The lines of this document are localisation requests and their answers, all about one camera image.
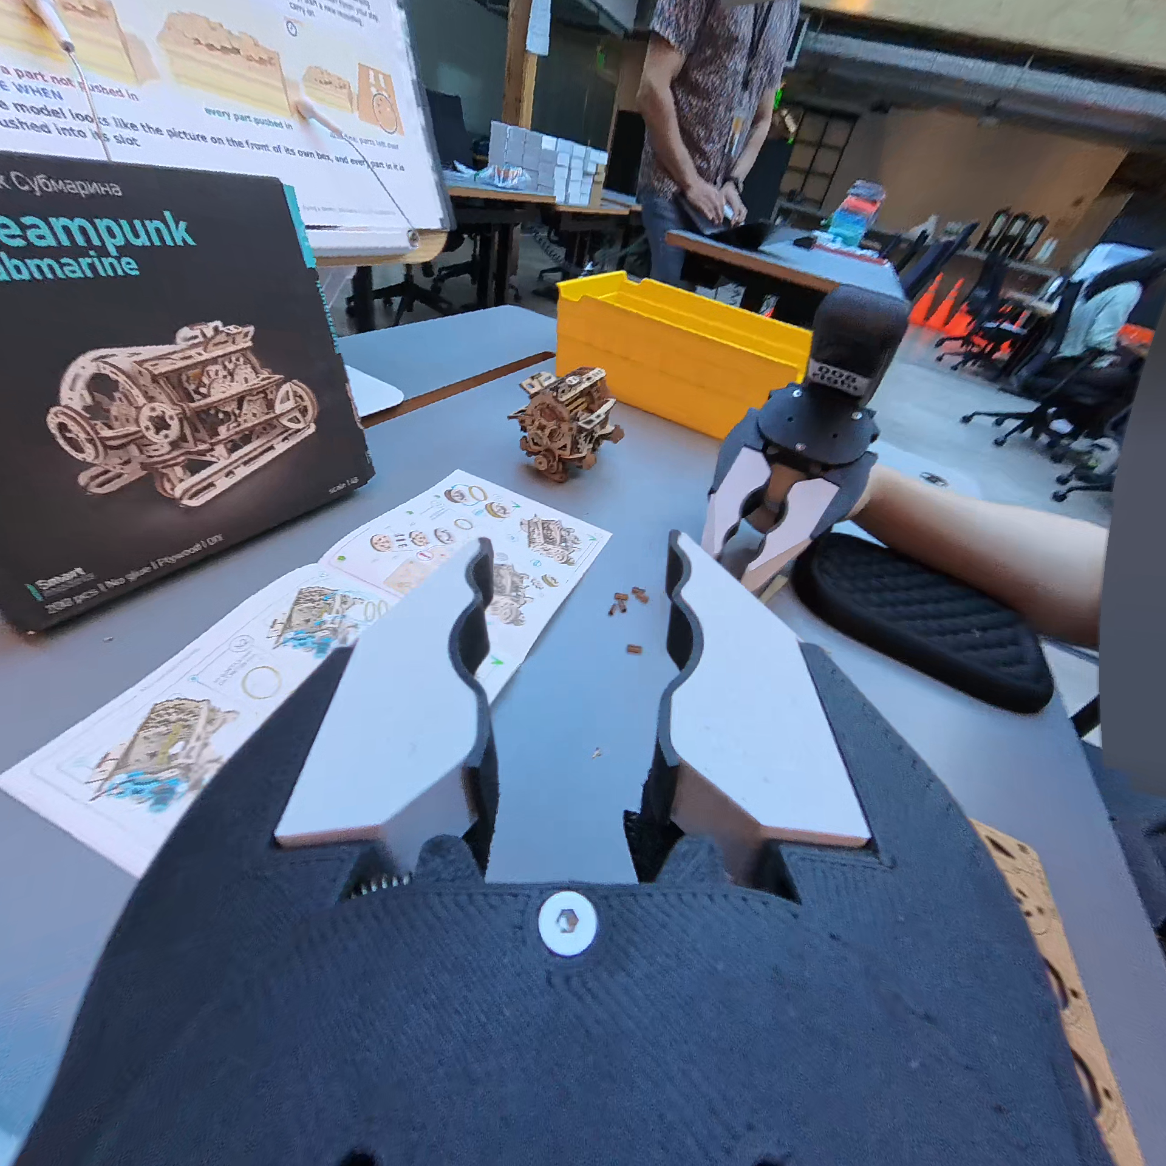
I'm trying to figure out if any yellow plastic bin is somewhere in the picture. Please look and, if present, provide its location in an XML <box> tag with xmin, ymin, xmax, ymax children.
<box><xmin>556</xmin><ymin>271</ymin><xmax>813</xmax><ymax>443</ymax></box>

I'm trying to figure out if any black office chair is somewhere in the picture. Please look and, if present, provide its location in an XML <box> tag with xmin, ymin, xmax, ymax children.
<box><xmin>961</xmin><ymin>273</ymin><xmax>1150</xmax><ymax>504</ymax></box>
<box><xmin>935</xmin><ymin>255</ymin><xmax>1023</xmax><ymax>367</ymax></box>

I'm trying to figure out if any person's right forearm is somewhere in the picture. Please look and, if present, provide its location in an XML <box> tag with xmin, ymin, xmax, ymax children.
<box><xmin>850</xmin><ymin>465</ymin><xmax>1110</xmax><ymax>651</ymax></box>

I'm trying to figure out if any wooden desk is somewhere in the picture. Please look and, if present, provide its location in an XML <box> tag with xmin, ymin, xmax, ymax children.
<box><xmin>443</xmin><ymin>174</ymin><xmax>642</xmax><ymax>312</ymax></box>

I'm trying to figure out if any black model kit box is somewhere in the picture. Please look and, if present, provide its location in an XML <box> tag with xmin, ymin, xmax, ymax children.
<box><xmin>0</xmin><ymin>150</ymin><xmax>373</xmax><ymax>634</ymax></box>

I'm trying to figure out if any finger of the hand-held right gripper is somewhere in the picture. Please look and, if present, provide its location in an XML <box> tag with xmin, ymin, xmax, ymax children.
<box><xmin>703</xmin><ymin>445</ymin><xmax>777</xmax><ymax>559</ymax></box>
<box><xmin>740</xmin><ymin>476</ymin><xmax>841</xmax><ymax>597</ymax></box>

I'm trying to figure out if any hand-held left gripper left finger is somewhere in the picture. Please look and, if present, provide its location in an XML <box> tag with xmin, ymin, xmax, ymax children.
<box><xmin>272</xmin><ymin>537</ymin><xmax>500</xmax><ymax>876</ymax></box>

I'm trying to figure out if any brown wooden model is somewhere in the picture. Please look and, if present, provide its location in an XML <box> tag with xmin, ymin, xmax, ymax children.
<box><xmin>508</xmin><ymin>367</ymin><xmax>627</xmax><ymax>485</ymax></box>

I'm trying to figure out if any stack of white boxes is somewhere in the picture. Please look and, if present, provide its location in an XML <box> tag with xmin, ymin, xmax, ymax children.
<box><xmin>487</xmin><ymin>120</ymin><xmax>609</xmax><ymax>209</ymax></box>

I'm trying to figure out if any wooden post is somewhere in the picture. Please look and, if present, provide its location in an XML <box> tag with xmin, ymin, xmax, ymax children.
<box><xmin>502</xmin><ymin>0</ymin><xmax>556</xmax><ymax>130</ymax></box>

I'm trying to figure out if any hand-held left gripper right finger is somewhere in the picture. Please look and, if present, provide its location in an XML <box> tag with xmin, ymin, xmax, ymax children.
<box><xmin>655</xmin><ymin>531</ymin><xmax>874</xmax><ymax>883</ymax></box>

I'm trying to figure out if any large wooden parts sheet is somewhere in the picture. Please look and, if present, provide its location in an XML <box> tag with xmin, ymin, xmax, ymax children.
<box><xmin>970</xmin><ymin>819</ymin><xmax>1143</xmax><ymax>1166</ymax></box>

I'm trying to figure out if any black quilted pad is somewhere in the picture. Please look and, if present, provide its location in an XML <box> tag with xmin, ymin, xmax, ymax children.
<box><xmin>789</xmin><ymin>533</ymin><xmax>1055</xmax><ymax>715</ymax></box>

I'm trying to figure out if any dark desk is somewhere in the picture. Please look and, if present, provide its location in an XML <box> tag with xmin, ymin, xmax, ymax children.
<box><xmin>664</xmin><ymin>224</ymin><xmax>907</xmax><ymax>323</ymax></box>

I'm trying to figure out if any white instruction board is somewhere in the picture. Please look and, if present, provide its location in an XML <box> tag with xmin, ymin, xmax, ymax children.
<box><xmin>0</xmin><ymin>0</ymin><xmax>454</xmax><ymax>260</ymax></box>

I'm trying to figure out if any blue and red item stack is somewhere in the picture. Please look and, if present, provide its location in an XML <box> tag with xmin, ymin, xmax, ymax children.
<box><xmin>823</xmin><ymin>181</ymin><xmax>885</xmax><ymax>249</ymax></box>

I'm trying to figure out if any white instruction booklet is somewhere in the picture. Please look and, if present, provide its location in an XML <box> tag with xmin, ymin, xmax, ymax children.
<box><xmin>0</xmin><ymin>470</ymin><xmax>613</xmax><ymax>877</ymax></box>

